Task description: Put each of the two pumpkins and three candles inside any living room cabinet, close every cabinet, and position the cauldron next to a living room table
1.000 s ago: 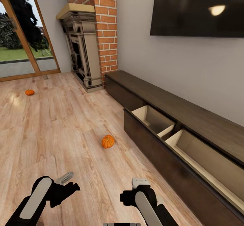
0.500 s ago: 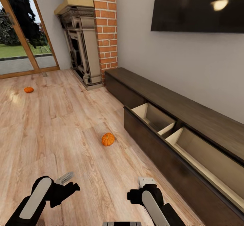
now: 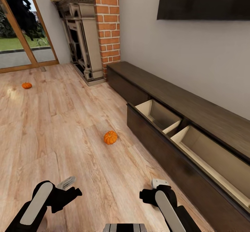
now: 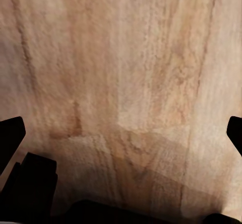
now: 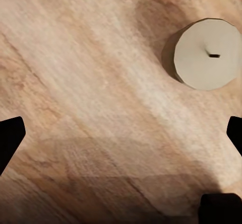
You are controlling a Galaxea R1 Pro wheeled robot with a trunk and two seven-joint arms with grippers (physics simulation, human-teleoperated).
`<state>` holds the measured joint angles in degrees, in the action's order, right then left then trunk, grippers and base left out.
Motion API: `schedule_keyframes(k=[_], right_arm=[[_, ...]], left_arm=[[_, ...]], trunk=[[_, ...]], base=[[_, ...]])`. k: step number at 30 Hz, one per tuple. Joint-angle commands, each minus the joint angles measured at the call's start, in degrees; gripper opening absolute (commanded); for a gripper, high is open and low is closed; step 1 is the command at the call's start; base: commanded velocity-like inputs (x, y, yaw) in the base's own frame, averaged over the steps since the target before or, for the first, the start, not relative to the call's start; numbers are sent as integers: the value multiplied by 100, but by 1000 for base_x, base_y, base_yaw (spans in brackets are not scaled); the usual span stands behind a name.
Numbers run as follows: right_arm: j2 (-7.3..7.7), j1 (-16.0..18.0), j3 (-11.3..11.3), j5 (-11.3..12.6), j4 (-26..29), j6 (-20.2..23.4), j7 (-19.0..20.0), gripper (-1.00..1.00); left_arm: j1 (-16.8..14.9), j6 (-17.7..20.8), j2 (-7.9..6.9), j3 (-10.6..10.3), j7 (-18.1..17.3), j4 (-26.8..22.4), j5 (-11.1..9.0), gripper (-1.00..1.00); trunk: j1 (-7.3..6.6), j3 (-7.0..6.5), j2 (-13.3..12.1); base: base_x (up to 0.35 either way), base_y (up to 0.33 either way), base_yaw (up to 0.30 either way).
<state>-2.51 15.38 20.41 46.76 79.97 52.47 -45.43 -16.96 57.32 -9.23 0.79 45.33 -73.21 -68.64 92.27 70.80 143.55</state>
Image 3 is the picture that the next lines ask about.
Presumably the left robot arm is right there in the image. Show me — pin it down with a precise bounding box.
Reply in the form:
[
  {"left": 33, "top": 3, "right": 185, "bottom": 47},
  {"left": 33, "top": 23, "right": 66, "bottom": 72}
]
[{"left": 5, "top": 176, "right": 82, "bottom": 232}]

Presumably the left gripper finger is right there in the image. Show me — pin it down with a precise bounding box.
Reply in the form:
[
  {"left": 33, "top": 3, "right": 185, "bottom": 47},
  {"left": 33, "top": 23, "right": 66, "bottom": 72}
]
[{"left": 75, "top": 188, "right": 82, "bottom": 196}]

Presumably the pumpkin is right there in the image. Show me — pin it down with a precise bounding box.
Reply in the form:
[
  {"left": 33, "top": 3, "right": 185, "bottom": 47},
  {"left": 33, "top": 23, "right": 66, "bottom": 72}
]
[
  {"left": 22, "top": 82, "right": 32, "bottom": 89},
  {"left": 104, "top": 131, "right": 118, "bottom": 145}
]

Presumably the pillar candle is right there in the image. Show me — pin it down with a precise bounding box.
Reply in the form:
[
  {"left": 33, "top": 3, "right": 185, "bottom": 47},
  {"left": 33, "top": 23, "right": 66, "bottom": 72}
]
[
  {"left": 40, "top": 66, "right": 46, "bottom": 72},
  {"left": 151, "top": 204, "right": 160, "bottom": 212},
  {"left": 36, "top": 218, "right": 48, "bottom": 232}
]

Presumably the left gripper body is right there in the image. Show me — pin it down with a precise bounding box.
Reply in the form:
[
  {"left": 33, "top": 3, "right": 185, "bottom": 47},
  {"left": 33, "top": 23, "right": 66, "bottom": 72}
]
[{"left": 51, "top": 187, "right": 77, "bottom": 213}]

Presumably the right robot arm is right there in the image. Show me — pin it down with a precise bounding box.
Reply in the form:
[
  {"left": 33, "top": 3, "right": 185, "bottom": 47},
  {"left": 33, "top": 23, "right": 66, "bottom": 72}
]
[{"left": 139, "top": 178, "right": 202, "bottom": 232}]

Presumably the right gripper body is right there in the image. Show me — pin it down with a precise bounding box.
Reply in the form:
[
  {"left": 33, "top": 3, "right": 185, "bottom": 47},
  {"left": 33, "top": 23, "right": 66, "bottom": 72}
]
[{"left": 142, "top": 189, "right": 157, "bottom": 207}]

